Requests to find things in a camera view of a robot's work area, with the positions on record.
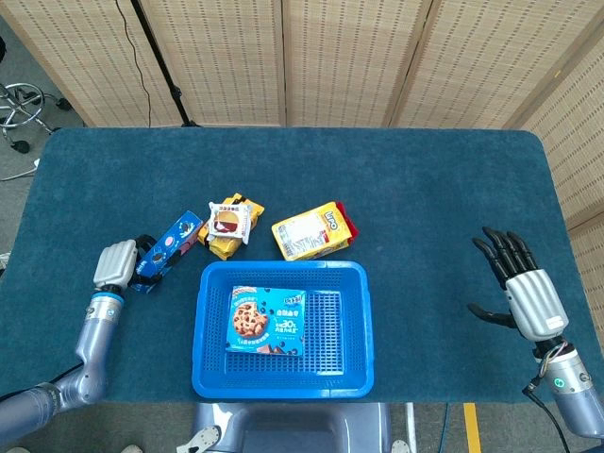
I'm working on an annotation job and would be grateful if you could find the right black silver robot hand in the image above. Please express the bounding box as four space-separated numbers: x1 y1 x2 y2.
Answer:
466 226 570 342

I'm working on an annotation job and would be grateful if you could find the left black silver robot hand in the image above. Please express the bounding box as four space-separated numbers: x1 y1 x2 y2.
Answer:
92 234 164 290

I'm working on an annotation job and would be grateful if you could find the dark blue cookie box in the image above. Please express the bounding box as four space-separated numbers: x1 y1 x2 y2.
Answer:
129 210 204 294

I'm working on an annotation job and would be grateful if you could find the yellow black snack bag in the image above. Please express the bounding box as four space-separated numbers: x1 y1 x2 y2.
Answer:
196 191 266 261

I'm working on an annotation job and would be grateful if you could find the blue chocolate chip cookie box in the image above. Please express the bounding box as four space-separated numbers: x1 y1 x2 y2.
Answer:
225 284 307 356

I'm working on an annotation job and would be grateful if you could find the blue perforated plastic basket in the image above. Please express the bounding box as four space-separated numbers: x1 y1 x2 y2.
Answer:
191 260 377 401

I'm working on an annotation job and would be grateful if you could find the yellow floor tape strip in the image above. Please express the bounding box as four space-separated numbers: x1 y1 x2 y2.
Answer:
462 402 482 453

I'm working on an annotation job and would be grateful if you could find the bamboo folding screen panel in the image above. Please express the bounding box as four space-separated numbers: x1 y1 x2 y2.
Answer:
139 0 288 127
281 0 433 127
389 0 604 129
0 0 188 127
502 27 604 360

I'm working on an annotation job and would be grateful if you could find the chrome office chair base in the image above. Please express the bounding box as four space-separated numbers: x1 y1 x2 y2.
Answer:
0 82 73 153

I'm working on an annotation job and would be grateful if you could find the white floor strip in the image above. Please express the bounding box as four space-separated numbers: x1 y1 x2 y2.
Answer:
405 402 419 453

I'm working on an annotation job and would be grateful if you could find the yellow Lipo rusk bag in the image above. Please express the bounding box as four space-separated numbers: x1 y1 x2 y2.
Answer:
271 200 360 262

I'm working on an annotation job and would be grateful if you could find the black tripod stand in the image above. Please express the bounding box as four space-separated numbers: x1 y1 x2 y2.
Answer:
129 0 202 128

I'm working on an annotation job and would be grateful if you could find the teal carpet table mat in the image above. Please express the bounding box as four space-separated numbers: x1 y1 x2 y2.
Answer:
0 126 604 405

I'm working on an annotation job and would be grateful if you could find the grey-blue robot torso base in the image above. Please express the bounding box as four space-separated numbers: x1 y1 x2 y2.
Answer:
191 402 393 453

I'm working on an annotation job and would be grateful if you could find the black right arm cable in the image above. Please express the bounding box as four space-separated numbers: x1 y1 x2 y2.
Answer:
521 384 580 453

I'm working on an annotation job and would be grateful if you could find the white floor cable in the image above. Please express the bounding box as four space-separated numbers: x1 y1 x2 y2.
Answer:
0 158 42 183

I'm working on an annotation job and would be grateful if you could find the blue floor cable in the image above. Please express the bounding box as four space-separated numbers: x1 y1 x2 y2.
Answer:
438 403 449 453

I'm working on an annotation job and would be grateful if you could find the thin black hanging cable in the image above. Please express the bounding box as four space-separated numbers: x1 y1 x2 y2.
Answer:
114 0 153 127

